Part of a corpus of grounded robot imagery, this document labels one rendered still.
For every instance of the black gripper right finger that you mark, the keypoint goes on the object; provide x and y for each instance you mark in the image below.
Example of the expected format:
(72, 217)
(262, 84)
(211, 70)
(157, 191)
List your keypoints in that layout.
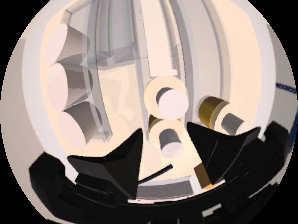
(218, 150)

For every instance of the orange wooden block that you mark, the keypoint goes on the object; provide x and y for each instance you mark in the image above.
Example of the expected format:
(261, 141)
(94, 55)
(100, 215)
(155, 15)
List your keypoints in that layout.
(202, 177)

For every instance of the grey cylinder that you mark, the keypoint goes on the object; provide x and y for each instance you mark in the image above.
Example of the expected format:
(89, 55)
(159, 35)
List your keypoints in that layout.
(65, 85)
(63, 46)
(77, 125)

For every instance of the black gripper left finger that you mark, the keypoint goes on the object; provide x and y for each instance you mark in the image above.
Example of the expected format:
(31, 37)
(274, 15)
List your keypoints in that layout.
(121, 166)

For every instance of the black rod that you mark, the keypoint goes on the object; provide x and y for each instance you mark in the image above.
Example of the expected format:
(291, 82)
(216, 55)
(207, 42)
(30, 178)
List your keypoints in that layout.
(161, 172)

